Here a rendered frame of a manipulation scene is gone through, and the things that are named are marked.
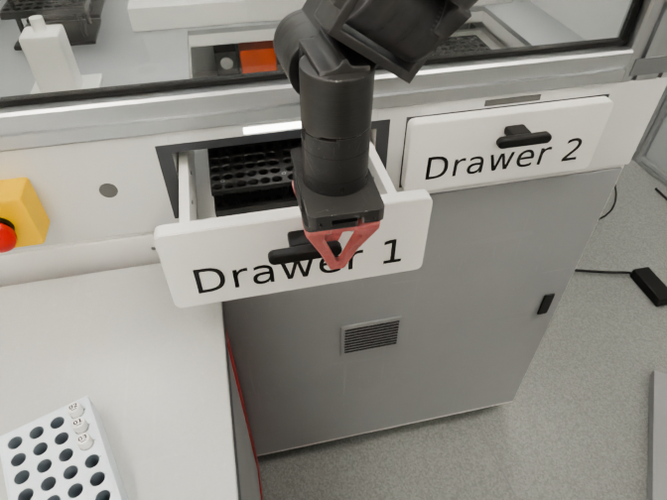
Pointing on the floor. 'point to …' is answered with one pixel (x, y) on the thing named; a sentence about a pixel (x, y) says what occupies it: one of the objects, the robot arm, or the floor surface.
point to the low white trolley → (132, 379)
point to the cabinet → (392, 312)
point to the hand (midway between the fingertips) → (333, 250)
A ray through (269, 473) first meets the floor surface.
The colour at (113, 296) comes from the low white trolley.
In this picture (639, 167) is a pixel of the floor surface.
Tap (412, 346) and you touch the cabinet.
